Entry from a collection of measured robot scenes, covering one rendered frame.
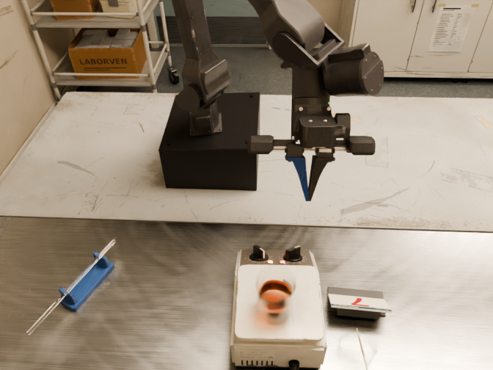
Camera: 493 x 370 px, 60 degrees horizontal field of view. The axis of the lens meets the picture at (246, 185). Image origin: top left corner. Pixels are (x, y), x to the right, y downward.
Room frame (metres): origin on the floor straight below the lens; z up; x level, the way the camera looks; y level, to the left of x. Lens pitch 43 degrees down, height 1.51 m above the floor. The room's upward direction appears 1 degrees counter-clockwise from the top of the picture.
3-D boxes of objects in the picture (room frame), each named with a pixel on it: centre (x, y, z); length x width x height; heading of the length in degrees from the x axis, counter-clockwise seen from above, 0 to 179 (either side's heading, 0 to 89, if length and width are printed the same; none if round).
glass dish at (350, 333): (0.29, -0.16, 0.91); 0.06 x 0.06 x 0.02
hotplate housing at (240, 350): (0.36, -0.04, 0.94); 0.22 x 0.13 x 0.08; 177
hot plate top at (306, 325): (0.33, -0.04, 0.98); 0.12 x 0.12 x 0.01; 87
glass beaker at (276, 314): (0.31, -0.03, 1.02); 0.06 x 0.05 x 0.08; 160
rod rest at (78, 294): (0.42, 0.27, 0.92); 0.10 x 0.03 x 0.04; 153
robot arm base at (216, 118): (0.73, 0.08, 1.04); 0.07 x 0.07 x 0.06; 3
